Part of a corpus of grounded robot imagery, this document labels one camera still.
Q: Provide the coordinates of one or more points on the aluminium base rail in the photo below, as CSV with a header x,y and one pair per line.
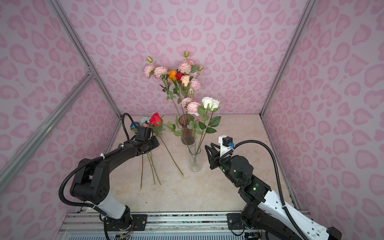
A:
x,y
174,226

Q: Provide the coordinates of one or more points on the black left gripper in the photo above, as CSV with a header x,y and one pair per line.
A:
x,y
156,142

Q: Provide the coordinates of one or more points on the light blue carnation spray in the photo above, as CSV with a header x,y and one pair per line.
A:
x,y
145,121

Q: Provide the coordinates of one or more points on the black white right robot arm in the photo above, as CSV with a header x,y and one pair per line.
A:
x,y
265,208

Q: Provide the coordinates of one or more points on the pink rosebud spray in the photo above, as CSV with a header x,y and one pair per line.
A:
x,y
186,66

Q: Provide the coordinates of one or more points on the aluminium frame left diagonal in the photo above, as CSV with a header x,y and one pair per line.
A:
x,y
23,155

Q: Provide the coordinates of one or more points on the aluminium frame post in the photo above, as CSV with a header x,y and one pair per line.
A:
x,y
304,19
80,48

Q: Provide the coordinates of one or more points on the orange artificial rose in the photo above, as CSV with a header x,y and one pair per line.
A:
x,y
172,76

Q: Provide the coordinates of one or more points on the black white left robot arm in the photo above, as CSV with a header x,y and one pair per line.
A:
x,y
91,183

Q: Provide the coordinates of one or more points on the white artificial rose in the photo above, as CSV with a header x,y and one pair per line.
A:
x,y
208,123

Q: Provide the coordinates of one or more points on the pale pink carnation spray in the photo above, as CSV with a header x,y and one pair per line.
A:
x,y
194,123

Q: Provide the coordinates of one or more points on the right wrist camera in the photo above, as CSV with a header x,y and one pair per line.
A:
x,y
226,144

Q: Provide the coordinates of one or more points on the aluminium frame right post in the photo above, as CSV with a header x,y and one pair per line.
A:
x,y
304,19

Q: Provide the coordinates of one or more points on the clear frosted glass vase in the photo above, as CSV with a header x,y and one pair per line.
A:
x,y
195,159

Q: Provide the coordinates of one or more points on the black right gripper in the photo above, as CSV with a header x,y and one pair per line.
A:
x,y
214,160

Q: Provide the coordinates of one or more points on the peach artificial rose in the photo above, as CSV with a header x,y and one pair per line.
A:
x,y
185,92

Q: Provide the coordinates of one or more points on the small red artificial rose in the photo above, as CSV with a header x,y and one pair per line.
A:
x,y
179,86

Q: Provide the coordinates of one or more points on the aluminium frame left post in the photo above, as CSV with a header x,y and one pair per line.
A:
x,y
80,48

